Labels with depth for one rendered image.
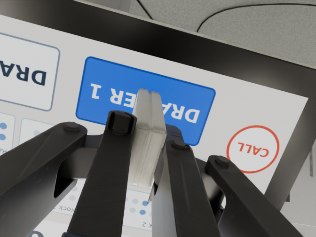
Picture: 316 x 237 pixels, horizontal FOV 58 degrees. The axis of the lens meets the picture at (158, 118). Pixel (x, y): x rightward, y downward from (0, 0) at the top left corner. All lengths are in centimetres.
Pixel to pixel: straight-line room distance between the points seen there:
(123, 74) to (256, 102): 10
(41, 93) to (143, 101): 8
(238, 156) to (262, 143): 2
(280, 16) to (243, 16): 17
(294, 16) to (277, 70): 142
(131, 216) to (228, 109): 12
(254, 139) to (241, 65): 6
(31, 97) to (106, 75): 5
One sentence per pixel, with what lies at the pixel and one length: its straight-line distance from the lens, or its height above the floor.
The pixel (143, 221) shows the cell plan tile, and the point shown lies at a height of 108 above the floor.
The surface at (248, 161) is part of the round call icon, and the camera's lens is 24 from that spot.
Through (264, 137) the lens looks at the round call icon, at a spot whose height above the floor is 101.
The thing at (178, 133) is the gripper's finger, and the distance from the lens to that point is 15.
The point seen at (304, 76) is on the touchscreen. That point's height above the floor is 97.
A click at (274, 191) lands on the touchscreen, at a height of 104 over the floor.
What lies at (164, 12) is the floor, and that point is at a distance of 164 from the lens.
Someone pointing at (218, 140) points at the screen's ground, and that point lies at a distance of 22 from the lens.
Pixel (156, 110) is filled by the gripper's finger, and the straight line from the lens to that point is 15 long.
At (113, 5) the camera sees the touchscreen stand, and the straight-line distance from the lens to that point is 34.
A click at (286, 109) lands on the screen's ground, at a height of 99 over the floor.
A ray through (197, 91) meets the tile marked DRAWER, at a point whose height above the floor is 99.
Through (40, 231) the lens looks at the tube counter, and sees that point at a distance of 27.
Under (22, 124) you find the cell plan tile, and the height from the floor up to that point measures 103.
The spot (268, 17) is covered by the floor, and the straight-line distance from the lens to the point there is 163.
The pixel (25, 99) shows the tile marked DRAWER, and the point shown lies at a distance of 22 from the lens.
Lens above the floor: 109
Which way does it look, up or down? 21 degrees down
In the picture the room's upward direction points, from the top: 169 degrees counter-clockwise
